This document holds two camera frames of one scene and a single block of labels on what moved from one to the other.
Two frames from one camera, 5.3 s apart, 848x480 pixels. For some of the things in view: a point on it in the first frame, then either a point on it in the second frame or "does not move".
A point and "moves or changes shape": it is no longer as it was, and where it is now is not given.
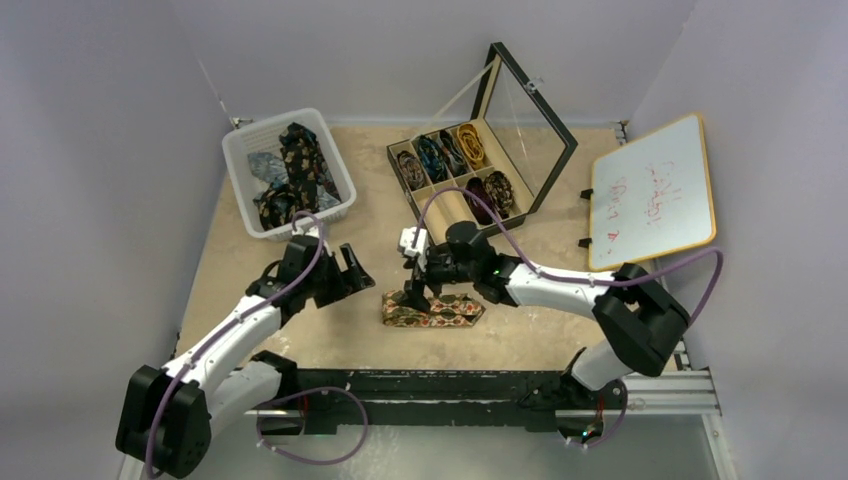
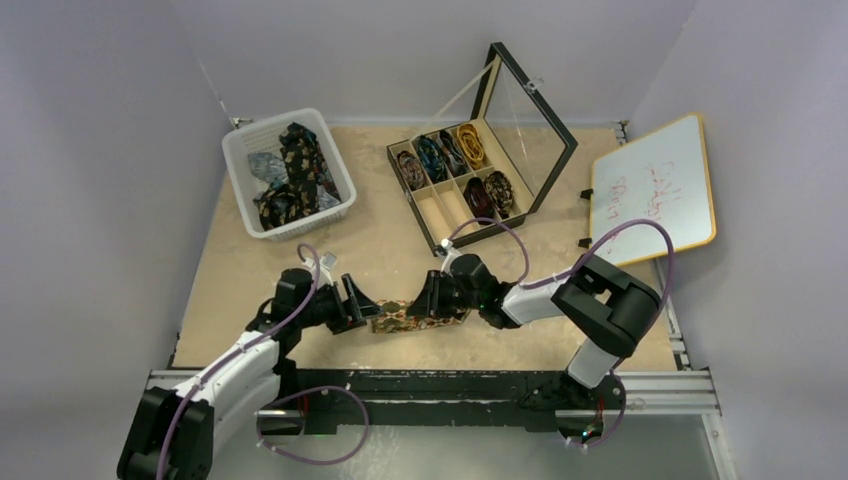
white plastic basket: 285,166 does not move
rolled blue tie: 432,157 does not move
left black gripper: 347,281 → 362,307
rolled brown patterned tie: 411,169 does not move
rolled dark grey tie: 455,153 does not move
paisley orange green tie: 446,310 moves or changes shape
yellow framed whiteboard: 652,197 does not move
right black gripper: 424,279 → 441,295
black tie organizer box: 491,170 does not move
